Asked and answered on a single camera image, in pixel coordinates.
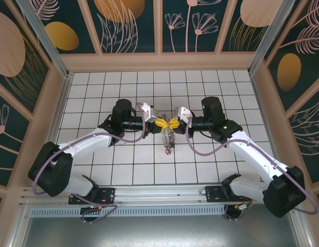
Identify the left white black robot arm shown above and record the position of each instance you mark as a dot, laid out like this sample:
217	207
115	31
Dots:
82	144

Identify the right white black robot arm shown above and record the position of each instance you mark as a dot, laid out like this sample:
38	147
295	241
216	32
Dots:
252	154

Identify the small red clip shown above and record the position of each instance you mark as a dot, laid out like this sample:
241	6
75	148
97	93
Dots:
168	152

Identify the grey metal panel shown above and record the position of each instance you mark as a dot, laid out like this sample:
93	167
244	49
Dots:
149	231

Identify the aluminium corner post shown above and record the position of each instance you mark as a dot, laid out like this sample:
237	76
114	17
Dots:
267	36
46	38

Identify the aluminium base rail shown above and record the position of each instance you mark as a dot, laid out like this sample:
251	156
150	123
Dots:
159	193

